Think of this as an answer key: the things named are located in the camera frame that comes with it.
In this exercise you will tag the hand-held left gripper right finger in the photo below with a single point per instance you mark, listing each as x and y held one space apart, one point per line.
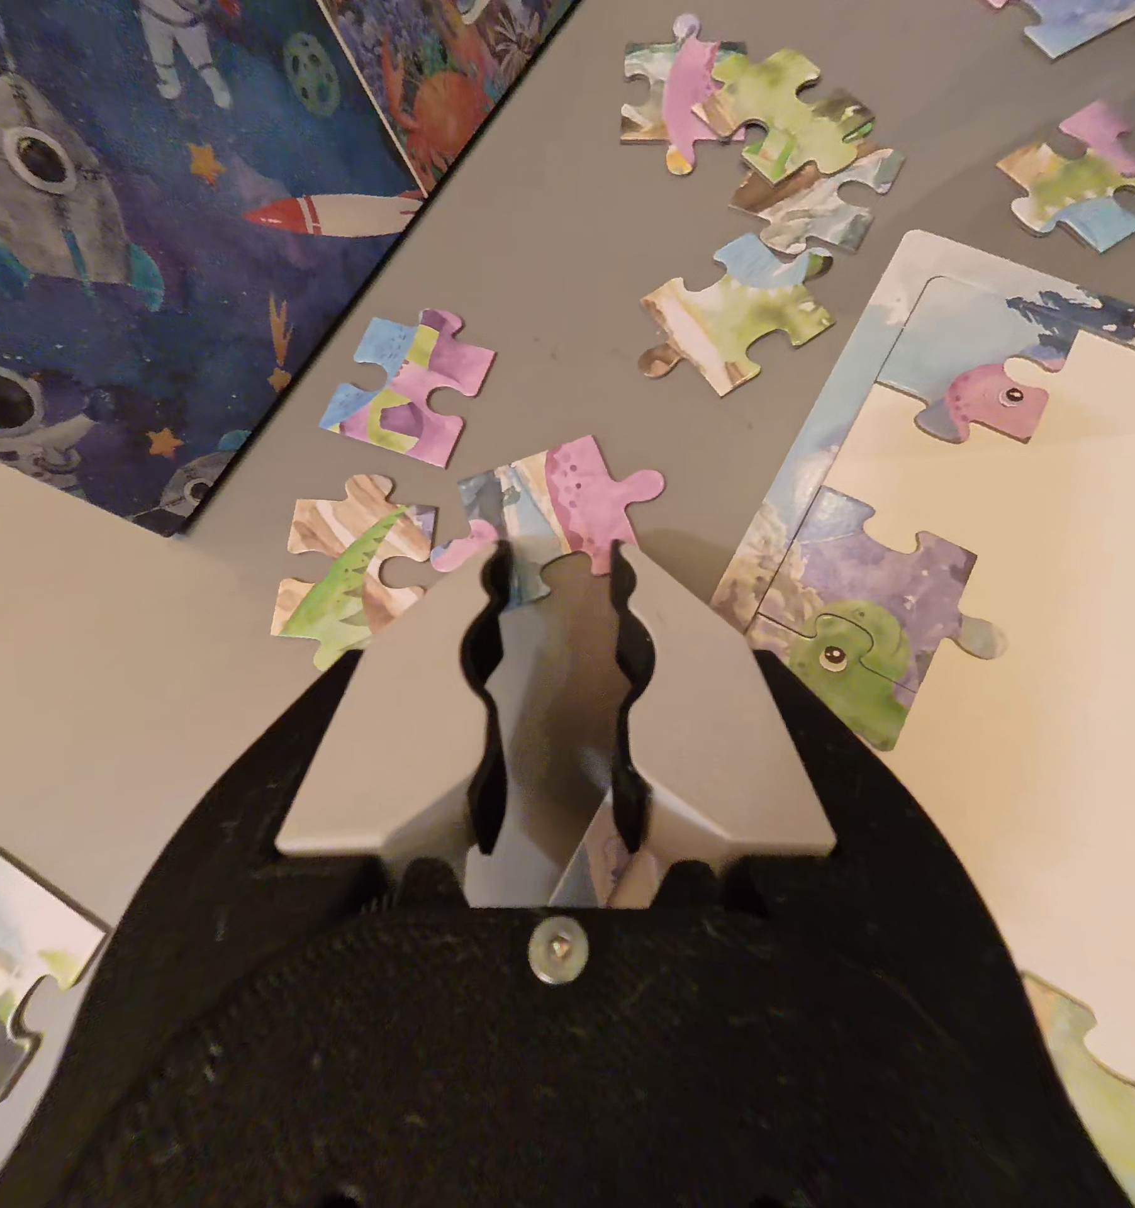
728 764

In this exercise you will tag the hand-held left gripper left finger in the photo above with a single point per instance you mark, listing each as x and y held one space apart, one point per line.
378 764

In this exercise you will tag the green dinosaur head puzzle piece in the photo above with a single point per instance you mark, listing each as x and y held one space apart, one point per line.
860 679

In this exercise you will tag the green tail brown puzzle piece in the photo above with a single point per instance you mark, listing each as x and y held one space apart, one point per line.
351 567

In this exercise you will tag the lavender green patch puzzle piece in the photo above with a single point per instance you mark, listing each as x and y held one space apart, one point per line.
887 567

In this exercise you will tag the pink blue striped puzzle piece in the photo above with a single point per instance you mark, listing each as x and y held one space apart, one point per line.
577 491

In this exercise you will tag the white jigsaw puzzle board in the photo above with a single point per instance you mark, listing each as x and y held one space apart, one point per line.
1048 755

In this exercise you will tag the purple green blue puzzle piece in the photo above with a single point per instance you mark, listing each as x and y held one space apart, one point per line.
1066 180

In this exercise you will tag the blue purple yellow puzzle piece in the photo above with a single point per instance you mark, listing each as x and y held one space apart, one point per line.
407 397

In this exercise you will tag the sky meadow puzzle piece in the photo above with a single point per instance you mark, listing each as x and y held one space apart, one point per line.
20 945

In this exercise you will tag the pink dinosaur head puzzle piece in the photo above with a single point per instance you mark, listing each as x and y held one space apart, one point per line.
981 397

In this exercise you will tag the green blue white puzzle piece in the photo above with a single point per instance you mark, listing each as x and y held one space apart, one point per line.
737 317

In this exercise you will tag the space ocean print puzzle box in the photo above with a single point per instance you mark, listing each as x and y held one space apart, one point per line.
152 283

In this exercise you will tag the grey brown puzzle piece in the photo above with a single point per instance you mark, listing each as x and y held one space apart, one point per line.
831 213

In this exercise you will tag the yellow green puzzle piece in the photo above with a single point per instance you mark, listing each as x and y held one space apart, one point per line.
784 113

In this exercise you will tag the pink grey puzzle piece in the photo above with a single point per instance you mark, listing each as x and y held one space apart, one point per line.
680 95

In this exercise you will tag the light blue loose puzzle piece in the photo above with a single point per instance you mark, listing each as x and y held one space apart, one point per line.
1086 24

